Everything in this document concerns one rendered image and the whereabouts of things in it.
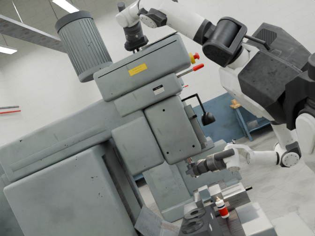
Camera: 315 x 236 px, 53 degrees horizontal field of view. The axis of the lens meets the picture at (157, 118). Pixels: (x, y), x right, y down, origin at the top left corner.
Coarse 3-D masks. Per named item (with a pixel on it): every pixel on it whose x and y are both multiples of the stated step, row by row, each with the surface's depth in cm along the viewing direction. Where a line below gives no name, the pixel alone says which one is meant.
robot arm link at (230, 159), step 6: (228, 150) 150; (234, 150) 153; (216, 156) 153; (222, 156) 151; (228, 156) 151; (234, 156) 151; (216, 162) 155; (222, 162) 154; (228, 162) 151; (234, 162) 150; (222, 168) 155; (228, 168) 151; (234, 168) 151; (240, 168) 151
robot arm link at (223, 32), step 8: (208, 24) 116; (224, 24) 116; (232, 24) 116; (200, 32) 114; (208, 32) 117; (216, 32) 115; (224, 32) 114; (232, 32) 115; (200, 40) 116; (216, 40) 113; (224, 40) 113; (232, 40) 116
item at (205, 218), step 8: (200, 208) 130; (208, 208) 130; (184, 216) 129; (192, 216) 125; (200, 216) 124; (208, 216) 122; (184, 224) 121; (192, 224) 120; (200, 224) 115; (208, 224) 116; (216, 224) 128; (184, 232) 116; (192, 232) 114; (200, 232) 112; (208, 232) 112; (216, 232) 122
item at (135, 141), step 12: (144, 120) 156; (120, 132) 157; (132, 132) 156; (144, 132) 156; (120, 144) 158; (132, 144) 157; (144, 144) 156; (156, 144) 157; (132, 156) 158; (144, 156) 157; (156, 156) 156; (132, 168) 158; (144, 168) 157
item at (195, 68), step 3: (195, 66) 152; (198, 66) 152; (201, 66) 152; (192, 69) 152; (195, 69) 152; (198, 69) 152; (186, 72) 153; (189, 72) 153; (177, 75) 154; (180, 75) 153
